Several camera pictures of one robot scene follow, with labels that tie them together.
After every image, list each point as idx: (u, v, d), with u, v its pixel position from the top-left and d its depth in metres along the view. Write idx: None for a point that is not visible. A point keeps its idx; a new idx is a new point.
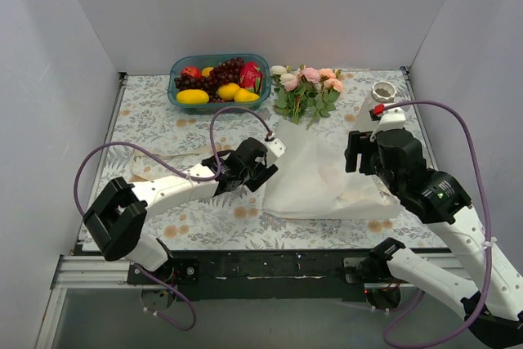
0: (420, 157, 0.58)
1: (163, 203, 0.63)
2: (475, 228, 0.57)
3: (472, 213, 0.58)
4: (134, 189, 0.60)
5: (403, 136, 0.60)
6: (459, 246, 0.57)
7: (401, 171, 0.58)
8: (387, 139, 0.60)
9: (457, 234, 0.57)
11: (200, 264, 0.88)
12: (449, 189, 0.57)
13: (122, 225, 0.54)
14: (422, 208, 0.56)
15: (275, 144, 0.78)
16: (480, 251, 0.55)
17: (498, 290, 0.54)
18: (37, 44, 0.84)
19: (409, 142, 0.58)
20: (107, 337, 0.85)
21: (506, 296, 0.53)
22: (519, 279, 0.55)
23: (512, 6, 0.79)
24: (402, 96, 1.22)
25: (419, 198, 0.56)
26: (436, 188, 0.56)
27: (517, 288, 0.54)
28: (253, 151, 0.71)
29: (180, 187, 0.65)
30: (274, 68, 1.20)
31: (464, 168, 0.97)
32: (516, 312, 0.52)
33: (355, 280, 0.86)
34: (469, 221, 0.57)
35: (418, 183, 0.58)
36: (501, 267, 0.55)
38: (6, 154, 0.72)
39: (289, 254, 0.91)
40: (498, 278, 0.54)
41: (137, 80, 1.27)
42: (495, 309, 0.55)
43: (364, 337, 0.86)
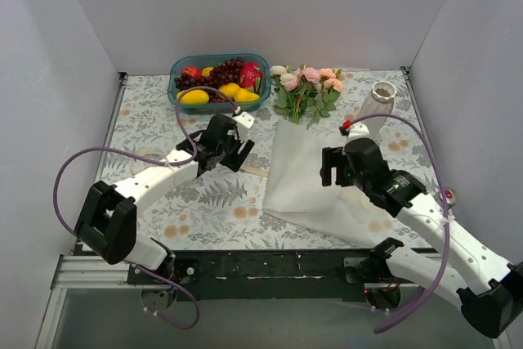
0: (381, 158, 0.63)
1: (149, 194, 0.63)
2: (433, 209, 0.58)
3: (428, 197, 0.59)
4: (117, 190, 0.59)
5: (364, 141, 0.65)
6: (422, 228, 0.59)
7: (364, 171, 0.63)
8: (350, 145, 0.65)
9: (417, 217, 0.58)
11: (200, 264, 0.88)
12: (406, 181, 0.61)
13: (116, 225, 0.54)
14: (385, 202, 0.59)
15: (241, 118, 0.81)
16: (440, 228, 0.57)
17: (466, 262, 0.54)
18: (37, 44, 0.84)
19: (368, 146, 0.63)
20: (106, 337, 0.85)
21: (473, 266, 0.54)
22: (485, 250, 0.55)
23: (512, 6, 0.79)
24: (402, 96, 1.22)
25: (382, 193, 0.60)
26: (394, 182, 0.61)
27: (485, 257, 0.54)
28: (225, 125, 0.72)
29: (163, 176, 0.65)
30: (274, 68, 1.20)
31: (464, 168, 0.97)
32: (485, 281, 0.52)
33: (355, 279, 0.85)
34: (426, 203, 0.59)
35: (381, 181, 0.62)
36: (463, 240, 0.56)
38: (6, 154, 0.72)
39: (289, 254, 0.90)
40: (462, 251, 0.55)
41: (137, 80, 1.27)
42: (471, 284, 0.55)
43: (364, 337, 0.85)
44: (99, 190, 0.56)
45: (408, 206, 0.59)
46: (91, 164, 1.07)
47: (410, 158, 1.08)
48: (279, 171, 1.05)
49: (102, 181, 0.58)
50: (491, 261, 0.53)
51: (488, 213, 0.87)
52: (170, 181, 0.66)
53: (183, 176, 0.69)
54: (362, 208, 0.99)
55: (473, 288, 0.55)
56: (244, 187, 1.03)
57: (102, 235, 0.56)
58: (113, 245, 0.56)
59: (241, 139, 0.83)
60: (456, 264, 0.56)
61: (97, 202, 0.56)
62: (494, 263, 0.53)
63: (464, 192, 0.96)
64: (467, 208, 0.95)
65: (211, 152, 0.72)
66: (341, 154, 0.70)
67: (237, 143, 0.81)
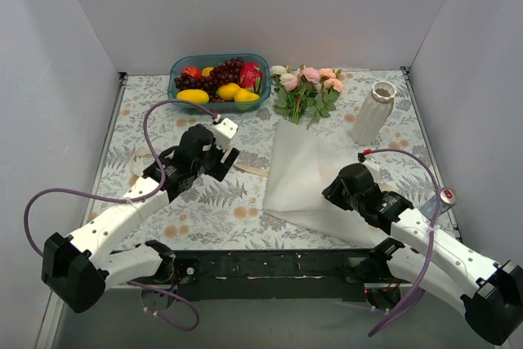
0: (371, 181, 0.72)
1: (110, 241, 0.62)
2: (419, 221, 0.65)
3: (416, 212, 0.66)
4: (73, 241, 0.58)
5: (359, 166, 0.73)
6: (410, 239, 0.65)
7: (358, 193, 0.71)
8: (346, 170, 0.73)
9: (404, 229, 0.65)
11: (200, 264, 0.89)
12: (395, 199, 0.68)
13: (76, 280, 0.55)
14: (377, 221, 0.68)
15: (221, 127, 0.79)
16: (426, 236, 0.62)
17: (454, 266, 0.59)
18: (37, 44, 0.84)
19: (362, 171, 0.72)
20: (106, 337, 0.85)
21: (462, 268, 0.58)
22: (472, 253, 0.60)
23: (512, 6, 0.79)
24: (402, 96, 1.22)
25: (373, 213, 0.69)
26: (383, 202, 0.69)
27: (471, 260, 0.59)
28: (198, 143, 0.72)
29: (122, 218, 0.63)
30: (274, 68, 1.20)
31: (465, 168, 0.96)
32: (474, 279, 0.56)
33: (355, 280, 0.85)
34: (413, 217, 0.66)
35: (373, 202, 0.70)
36: (450, 247, 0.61)
38: (6, 154, 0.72)
39: (289, 254, 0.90)
40: (450, 255, 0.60)
41: (137, 80, 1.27)
42: (464, 287, 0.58)
43: (364, 337, 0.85)
44: (55, 244, 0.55)
45: (396, 221, 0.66)
46: (91, 164, 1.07)
47: (410, 158, 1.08)
48: (279, 172, 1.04)
49: (56, 235, 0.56)
50: (478, 262, 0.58)
51: (488, 213, 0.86)
52: (133, 218, 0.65)
53: (152, 203, 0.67)
54: None
55: (467, 291, 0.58)
56: (244, 187, 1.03)
57: (66, 288, 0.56)
58: (78, 297, 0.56)
59: (223, 146, 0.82)
60: (448, 268, 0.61)
61: (55, 256, 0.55)
62: (480, 264, 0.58)
63: (464, 192, 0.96)
64: (467, 207, 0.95)
65: (185, 173, 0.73)
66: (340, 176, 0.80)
67: (216, 153, 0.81)
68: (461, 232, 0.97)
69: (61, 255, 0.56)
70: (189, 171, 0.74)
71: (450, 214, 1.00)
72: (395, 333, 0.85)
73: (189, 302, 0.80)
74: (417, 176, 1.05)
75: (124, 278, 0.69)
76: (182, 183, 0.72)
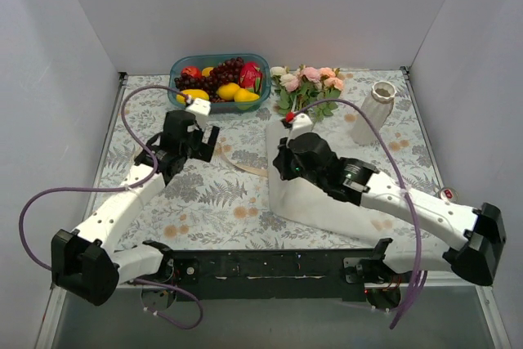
0: (328, 151, 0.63)
1: (117, 227, 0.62)
2: (391, 185, 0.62)
3: (382, 176, 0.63)
4: (80, 234, 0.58)
5: (310, 136, 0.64)
6: (386, 206, 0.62)
7: (319, 168, 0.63)
8: (295, 145, 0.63)
9: (377, 197, 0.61)
11: (200, 264, 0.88)
12: (357, 167, 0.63)
13: (92, 270, 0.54)
14: (346, 194, 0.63)
15: (202, 106, 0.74)
16: (401, 199, 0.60)
17: (438, 223, 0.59)
18: (38, 45, 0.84)
19: (319, 143, 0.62)
20: (105, 337, 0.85)
21: (445, 223, 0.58)
22: (449, 206, 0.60)
23: (512, 6, 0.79)
24: (402, 96, 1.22)
25: (341, 188, 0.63)
26: (346, 173, 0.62)
27: (452, 212, 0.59)
28: (180, 126, 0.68)
29: (126, 205, 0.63)
30: (274, 68, 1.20)
31: (464, 168, 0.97)
32: (461, 234, 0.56)
33: (355, 280, 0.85)
34: (382, 182, 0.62)
35: (335, 174, 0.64)
36: (427, 203, 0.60)
38: (6, 154, 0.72)
39: (289, 254, 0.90)
40: (431, 213, 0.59)
41: (137, 80, 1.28)
42: (451, 241, 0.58)
43: (364, 337, 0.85)
44: (64, 239, 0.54)
45: (365, 191, 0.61)
46: (91, 164, 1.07)
47: (410, 158, 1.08)
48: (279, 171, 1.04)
49: (63, 230, 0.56)
50: (458, 213, 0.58)
51: None
52: (135, 203, 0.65)
53: (149, 188, 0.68)
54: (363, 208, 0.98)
55: (453, 244, 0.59)
56: (244, 187, 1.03)
57: (82, 281, 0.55)
58: (96, 288, 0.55)
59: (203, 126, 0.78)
60: (430, 226, 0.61)
61: (64, 252, 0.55)
62: (461, 214, 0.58)
63: (465, 192, 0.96)
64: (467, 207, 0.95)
65: (174, 155, 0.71)
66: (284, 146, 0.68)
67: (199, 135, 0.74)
68: None
69: (71, 250, 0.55)
70: (179, 153, 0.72)
71: None
72: (395, 333, 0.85)
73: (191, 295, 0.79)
74: (417, 176, 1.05)
75: (129, 276, 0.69)
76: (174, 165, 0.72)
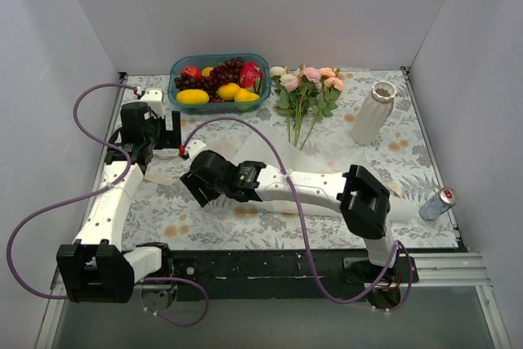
0: (222, 162, 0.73)
1: (116, 224, 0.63)
2: (275, 174, 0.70)
3: (269, 169, 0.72)
4: (83, 241, 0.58)
5: (203, 154, 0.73)
6: (276, 193, 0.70)
7: (216, 179, 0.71)
8: (194, 163, 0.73)
9: (266, 188, 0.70)
11: (200, 264, 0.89)
12: (249, 168, 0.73)
13: (109, 271, 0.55)
14: (245, 194, 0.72)
15: (157, 96, 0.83)
16: (283, 182, 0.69)
17: (317, 194, 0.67)
18: (38, 45, 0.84)
19: (208, 158, 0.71)
20: (105, 337, 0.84)
21: (323, 193, 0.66)
22: (324, 176, 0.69)
23: (512, 6, 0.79)
24: (402, 96, 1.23)
25: (239, 190, 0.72)
26: (241, 176, 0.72)
27: (327, 182, 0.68)
28: (140, 113, 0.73)
29: (117, 201, 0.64)
30: (274, 68, 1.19)
31: (464, 168, 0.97)
32: (334, 198, 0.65)
33: (355, 280, 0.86)
34: (268, 174, 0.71)
35: (231, 178, 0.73)
36: (306, 181, 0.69)
38: (7, 154, 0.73)
39: (289, 254, 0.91)
40: (310, 189, 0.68)
41: (138, 80, 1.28)
42: (334, 206, 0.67)
43: (364, 337, 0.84)
44: (70, 251, 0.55)
45: (257, 186, 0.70)
46: (91, 164, 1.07)
47: (410, 158, 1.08)
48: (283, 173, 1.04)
49: (65, 246, 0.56)
50: (331, 181, 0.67)
51: (488, 213, 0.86)
52: (124, 199, 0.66)
53: (132, 181, 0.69)
54: None
55: (337, 209, 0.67)
56: None
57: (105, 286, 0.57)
58: (119, 287, 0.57)
59: (161, 114, 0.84)
60: (315, 199, 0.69)
61: (75, 262, 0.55)
62: (333, 181, 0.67)
63: (465, 191, 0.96)
64: (467, 207, 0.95)
65: (143, 140, 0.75)
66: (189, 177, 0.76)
67: (158, 121, 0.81)
68: (460, 231, 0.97)
69: (80, 259, 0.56)
70: (145, 140, 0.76)
71: (451, 214, 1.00)
72: (395, 333, 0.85)
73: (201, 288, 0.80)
74: (417, 176, 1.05)
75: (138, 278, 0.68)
76: (148, 146, 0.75)
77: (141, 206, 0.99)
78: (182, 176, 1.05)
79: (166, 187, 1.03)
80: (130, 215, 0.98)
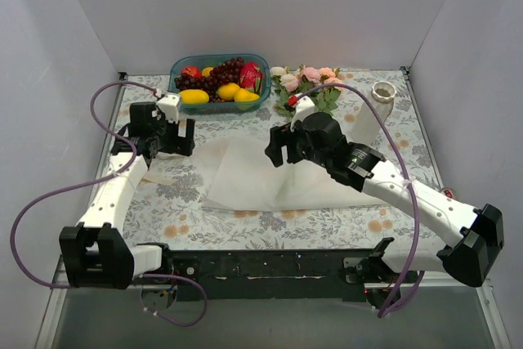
0: (340, 134, 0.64)
1: (119, 210, 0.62)
2: (394, 174, 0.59)
3: (388, 164, 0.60)
4: (87, 225, 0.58)
5: (325, 118, 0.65)
6: (386, 193, 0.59)
7: (326, 149, 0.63)
8: (310, 123, 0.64)
9: (379, 184, 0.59)
11: (200, 264, 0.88)
12: (364, 154, 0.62)
13: (110, 254, 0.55)
14: (348, 178, 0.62)
15: (169, 99, 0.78)
16: (404, 190, 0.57)
17: (436, 217, 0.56)
18: (38, 45, 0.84)
19: (331, 124, 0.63)
20: (103, 338, 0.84)
21: (444, 218, 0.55)
22: (451, 202, 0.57)
23: (512, 6, 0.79)
24: (402, 96, 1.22)
25: (345, 170, 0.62)
26: (353, 156, 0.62)
27: (453, 208, 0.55)
28: (145, 112, 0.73)
29: (121, 188, 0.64)
30: (274, 69, 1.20)
31: (464, 168, 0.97)
32: (458, 230, 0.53)
33: (355, 279, 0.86)
34: (386, 170, 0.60)
35: (341, 155, 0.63)
36: (429, 197, 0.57)
38: (6, 154, 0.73)
39: (289, 254, 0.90)
40: (431, 207, 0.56)
41: (138, 80, 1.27)
42: (447, 237, 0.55)
43: (364, 337, 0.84)
44: (72, 234, 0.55)
45: (368, 176, 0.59)
46: (91, 164, 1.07)
47: (410, 158, 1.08)
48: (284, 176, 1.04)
49: (67, 228, 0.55)
50: (458, 211, 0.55)
51: None
52: (127, 186, 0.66)
53: (137, 170, 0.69)
54: (363, 208, 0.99)
55: (449, 240, 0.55)
56: (245, 188, 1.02)
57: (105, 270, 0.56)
58: (120, 271, 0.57)
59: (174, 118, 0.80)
60: (429, 221, 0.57)
61: (77, 245, 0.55)
62: (461, 211, 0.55)
63: (465, 192, 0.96)
64: None
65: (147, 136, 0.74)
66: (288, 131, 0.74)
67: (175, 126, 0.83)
68: None
69: (82, 242, 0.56)
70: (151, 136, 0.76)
71: None
72: (395, 333, 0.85)
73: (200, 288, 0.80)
74: (417, 176, 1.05)
75: (138, 270, 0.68)
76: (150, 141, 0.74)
77: (141, 206, 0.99)
78: (183, 176, 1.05)
79: (166, 187, 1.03)
80: (130, 215, 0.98)
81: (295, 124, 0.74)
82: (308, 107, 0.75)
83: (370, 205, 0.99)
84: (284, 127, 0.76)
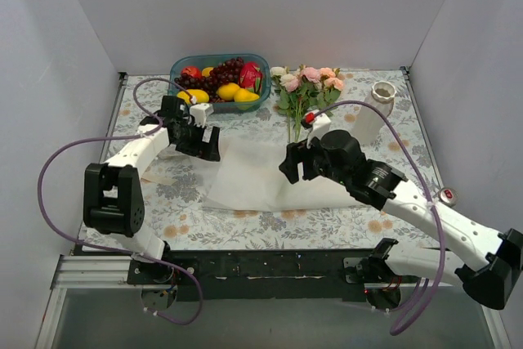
0: (359, 152, 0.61)
1: (140, 163, 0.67)
2: (417, 195, 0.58)
3: (409, 184, 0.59)
4: (109, 165, 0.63)
5: (345, 135, 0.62)
6: (408, 214, 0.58)
7: (346, 167, 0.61)
8: (328, 141, 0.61)
9: (402, 204, 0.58)
11: (200, 264, 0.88)
12: (385, 172, 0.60)
13: (126, 192, 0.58)
14: (369, 198, 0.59)
15: (201, 105, 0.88)
16: (426, 212, 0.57)
17: (460, 242, 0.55)
18: (38, 45, 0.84)
19: (350, 142, 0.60)
20: (103, 337, 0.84)
21: (468, 243, 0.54)
22: (475, 225, 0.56)
23: (512, 6, 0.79)
24: (402, 96, 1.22)
25: (365, 190, 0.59)
26: (373, 175, 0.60)
27: (477, 233, 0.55)
28: (177, 101, 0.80)
29: (145, 144, 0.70)
30: (274, 68, 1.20)
31: (464, 168, 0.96)
32: (483, 256, 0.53)
33: (355, 280, 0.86)
34: (408, 190, 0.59)
35: (361, 173, 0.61)
36: (453, 220, 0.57)
38: (6, 155, 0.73)
39: (289, 254, 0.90)
40: (454, 230, 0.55)
41: (138, 80, 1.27)
42: (470, 261, 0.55)
43: (364, 337, 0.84)
44: (96, 170, 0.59)
45: (391, 197, 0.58)
46: None
47: (410, 158, 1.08)
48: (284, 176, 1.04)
49: (93, 163, 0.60)
50: (483, 236, 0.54)
51: (487, 214, 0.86)
52: (150, 146, 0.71)
53: (162, 139, 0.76)
54: (362, 208, 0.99)
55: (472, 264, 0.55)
56: (244, 187, 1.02)
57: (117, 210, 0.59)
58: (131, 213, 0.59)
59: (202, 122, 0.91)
60: (451, 243, 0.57)
61: (98, 181, 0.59)
62: (485, 237, 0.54)
63: (465, 192, 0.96)
64: (467, 207, 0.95)
65: (172, 119, 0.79)
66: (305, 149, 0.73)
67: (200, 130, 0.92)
68: None
69: (103, 181, 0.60)
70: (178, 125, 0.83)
71: None
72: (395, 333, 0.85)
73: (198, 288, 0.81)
74: (417, 176, 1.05)
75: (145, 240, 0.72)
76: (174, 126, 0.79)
77: None
78: (183, 176, 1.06)
79: (166, 187, 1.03)
80: None
81: (313, 141, 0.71)
82: (325, 123, 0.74)
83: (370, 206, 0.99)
84: (301, 145, 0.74)
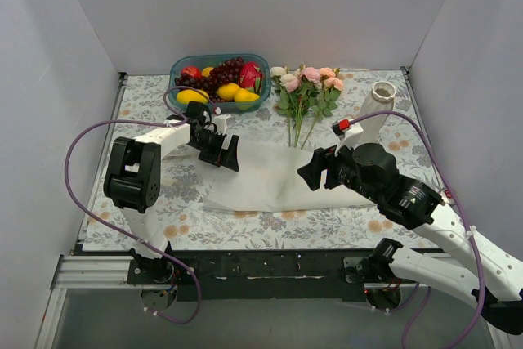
0: (395, 169, 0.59)
1: (163, 145, 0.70)
2: (454, 221, 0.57)
3: (447, 209, 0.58)
4: (137, 140, 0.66)
5: (380, 151, 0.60)
6: (444, 241, 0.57)
7: (378, 185, 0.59)
8: (363, 158, 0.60)
9: (439, 231, 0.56)
11: (200, 264, 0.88)
12: (420, 192, 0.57)
13: (148, 164, 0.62)
14: (403, 217, 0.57)
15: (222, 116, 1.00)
16: (464, 242, 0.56)
17: (495, 275, 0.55)
18: (37, 44, 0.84)
19: (386, 158, 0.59)
20: (104, 338, 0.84)
21: (504, 278, 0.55)
22: (509, 258, 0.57)
23: (513, 6, 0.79)
24: (402, 96, 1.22)
25: (399, 208, 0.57)
26: (409, 194, 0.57)
27: (511, 266, 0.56)
28: (202, 107, 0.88)
29: (171, 130, 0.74)
30: (274, 68, 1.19)
31: (464, 168, 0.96)
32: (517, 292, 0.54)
33: (355, 280, 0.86)
34: (446, 217, 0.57)
35: (394, 191, 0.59)
36: (489, 252, 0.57)
38: (6, 155, 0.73)
39: (289, 254, 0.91)
40: (490, 264, 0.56)
41: (137, 80, 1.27)
42: (498, 291, 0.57)
43: (364, 337, 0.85)
44: (124, 141, 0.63)
45: (429, 223, 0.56)
46: (91, 164, 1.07)
47: (410, 158, 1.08)
48: (284, 176, 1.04)
49: (121, 137, 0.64)
50: (516, 271, 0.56)
51: (487, 214, 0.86)
52: (175, 135, 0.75)
53: (185, 133, 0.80)
54: (362, 208, 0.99)
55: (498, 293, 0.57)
56: (244, 187, 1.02)
57: (134, 181, 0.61)
58: (147, 187, 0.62)
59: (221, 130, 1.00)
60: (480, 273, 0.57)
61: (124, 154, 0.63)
62: (519, 271, 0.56)
63: (465, 192, 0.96)
64: (467, 207, 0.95)
65: (195, 120, 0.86)
66: (333, 156, 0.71)
67: (221, 137, 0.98)
68: None
69: (127, 154, 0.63)
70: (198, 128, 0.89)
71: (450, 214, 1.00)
72: (395, 333, 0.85)
73: (198, 286, 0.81)
74: (417, 176, 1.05)
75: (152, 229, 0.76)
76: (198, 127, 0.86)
77: None
78: (183, 176, 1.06)
79: (166, 187, 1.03)
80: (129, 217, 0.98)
81: (342, 149, 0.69)
82: (359, 133, 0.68)
83: (369, 205, 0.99)
84: (329, 151, 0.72)
